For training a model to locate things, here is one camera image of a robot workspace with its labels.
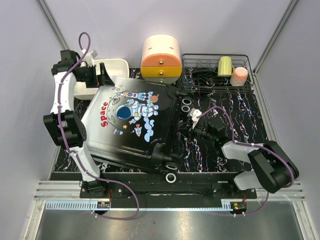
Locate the orange white drawer box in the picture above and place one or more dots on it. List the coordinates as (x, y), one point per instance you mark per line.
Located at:
(161, 59)

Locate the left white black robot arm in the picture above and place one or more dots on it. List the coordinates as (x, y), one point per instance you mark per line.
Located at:
(63, 124)

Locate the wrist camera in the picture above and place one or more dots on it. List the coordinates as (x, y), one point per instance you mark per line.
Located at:
(88, 58)
(195, 115)

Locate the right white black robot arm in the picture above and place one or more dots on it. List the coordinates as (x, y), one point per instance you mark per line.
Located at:
(272, 169)

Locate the pink orange cup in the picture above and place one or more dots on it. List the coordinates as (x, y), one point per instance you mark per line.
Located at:
(239, 77)

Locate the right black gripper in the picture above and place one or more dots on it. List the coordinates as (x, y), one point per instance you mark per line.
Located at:
(191, 131)

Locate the black wire dish rack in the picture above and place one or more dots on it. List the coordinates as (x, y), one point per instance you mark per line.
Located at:
(200, 73)

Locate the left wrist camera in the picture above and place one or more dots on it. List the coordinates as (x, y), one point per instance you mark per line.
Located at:
(88, 58)

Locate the black white space suitcase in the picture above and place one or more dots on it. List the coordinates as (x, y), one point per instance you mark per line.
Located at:
(133, 123)

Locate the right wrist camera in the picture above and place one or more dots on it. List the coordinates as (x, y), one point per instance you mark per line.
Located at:
(195, 115)

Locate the yellow green mug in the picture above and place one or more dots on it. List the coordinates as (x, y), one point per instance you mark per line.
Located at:
(225, 66)

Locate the slotted cable duct rail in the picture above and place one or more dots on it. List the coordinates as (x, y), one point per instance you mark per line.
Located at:
(119, 205)

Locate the white plastic basin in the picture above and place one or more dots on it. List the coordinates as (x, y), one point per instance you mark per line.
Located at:
(114, 67)

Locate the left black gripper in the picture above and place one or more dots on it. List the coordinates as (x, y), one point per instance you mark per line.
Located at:
(102, 79)

